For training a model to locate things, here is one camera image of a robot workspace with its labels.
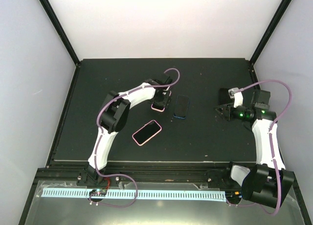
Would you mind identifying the black-cased phone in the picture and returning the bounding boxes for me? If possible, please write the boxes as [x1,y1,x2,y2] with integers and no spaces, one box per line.
[173,95,190,119]

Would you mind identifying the pink-cased phone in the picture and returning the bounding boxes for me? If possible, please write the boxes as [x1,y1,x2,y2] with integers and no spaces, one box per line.
[132,120,162,146]
[151,104,165,112]

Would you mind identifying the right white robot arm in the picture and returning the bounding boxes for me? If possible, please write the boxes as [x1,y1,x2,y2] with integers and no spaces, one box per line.
[215,88,294,208]

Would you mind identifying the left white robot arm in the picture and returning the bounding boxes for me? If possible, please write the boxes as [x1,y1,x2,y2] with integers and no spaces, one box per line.
[85,74,173,185]

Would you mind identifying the left small circuit board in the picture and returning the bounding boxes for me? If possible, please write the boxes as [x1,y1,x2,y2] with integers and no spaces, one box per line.
[89,189,107,197]

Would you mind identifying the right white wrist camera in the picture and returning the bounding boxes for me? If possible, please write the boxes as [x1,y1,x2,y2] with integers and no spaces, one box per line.
[228,88,244,108]

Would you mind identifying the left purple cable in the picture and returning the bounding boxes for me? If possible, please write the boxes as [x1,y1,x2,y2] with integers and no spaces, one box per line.
[94,67,181,181]

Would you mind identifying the purple cable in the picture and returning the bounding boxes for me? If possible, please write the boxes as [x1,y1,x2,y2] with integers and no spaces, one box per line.
[234,79,292,215]
[94,67,181,181]

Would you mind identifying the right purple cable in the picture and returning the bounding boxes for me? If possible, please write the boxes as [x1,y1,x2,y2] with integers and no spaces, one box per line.
[234,79,292,215]

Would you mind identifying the white slotted cable duct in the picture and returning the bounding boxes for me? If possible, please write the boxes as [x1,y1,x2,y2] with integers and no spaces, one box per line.
[41,188,226,202]

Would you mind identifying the right black frame post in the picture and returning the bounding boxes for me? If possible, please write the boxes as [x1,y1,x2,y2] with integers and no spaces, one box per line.
[249,0,298,64]

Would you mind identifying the black frame post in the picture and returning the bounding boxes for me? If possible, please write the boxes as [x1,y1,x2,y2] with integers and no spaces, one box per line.
[39,0,80,66]
[249,0,298,64]

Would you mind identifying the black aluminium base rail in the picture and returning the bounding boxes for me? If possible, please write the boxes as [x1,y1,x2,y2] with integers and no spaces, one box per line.
[35,162,239,189]

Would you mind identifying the left black frame post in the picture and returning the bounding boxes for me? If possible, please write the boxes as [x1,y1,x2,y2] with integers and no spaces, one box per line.
[39,0,80,66]

